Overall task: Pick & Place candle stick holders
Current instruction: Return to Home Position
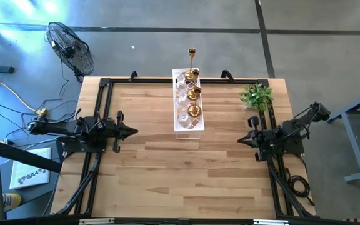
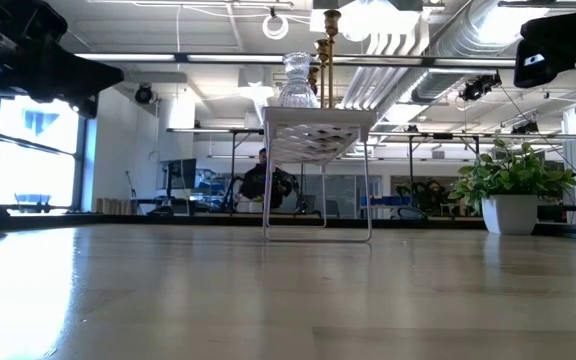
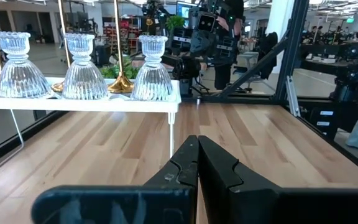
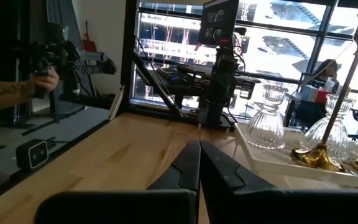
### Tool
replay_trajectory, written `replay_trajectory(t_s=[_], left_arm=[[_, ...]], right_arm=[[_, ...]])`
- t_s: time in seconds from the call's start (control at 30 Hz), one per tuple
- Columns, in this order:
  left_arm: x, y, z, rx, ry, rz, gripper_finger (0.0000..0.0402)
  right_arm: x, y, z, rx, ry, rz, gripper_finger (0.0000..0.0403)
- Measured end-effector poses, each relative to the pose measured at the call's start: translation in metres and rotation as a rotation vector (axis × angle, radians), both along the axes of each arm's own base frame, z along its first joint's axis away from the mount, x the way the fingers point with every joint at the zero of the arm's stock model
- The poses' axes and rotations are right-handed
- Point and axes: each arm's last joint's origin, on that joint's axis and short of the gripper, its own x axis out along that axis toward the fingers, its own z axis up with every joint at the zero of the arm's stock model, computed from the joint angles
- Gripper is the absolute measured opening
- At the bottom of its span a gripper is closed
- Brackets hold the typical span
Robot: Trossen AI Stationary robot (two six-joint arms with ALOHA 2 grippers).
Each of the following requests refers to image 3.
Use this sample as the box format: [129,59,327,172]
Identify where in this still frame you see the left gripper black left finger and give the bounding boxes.
[145,134,200,188]

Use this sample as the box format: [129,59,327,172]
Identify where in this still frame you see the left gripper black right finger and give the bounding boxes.
[198,135,281,224]

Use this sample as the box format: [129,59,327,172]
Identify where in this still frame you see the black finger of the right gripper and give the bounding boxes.
[203,31,218,58]
[190,30,204,58]

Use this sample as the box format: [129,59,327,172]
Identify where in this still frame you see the ribbed clear glass candle holder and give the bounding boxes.
[131,35,175,101]
[0,30,53,99]
[62,32,109,101]

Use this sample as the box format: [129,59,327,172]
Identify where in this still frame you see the tall brass candlestick holder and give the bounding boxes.
[107,0,135,95]
[51,0,71,93]

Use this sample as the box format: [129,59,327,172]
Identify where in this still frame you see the green background plant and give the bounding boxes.
[165,15,186,32]

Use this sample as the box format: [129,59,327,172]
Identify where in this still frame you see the silver metal strip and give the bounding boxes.
[285,75,301,118]

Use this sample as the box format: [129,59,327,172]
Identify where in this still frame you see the green potted plant white pot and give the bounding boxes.
[100,57,140,80]

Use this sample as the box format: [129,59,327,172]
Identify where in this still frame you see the white lattice plastic tray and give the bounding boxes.
[0,76,181,182]

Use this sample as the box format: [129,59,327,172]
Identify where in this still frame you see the black box white labels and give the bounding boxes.
[309,105,339,139]

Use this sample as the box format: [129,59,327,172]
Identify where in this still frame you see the black equipment stand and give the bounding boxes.
[330,37,358,132]

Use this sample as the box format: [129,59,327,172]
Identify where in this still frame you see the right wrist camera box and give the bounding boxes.
[196,12,216,32]

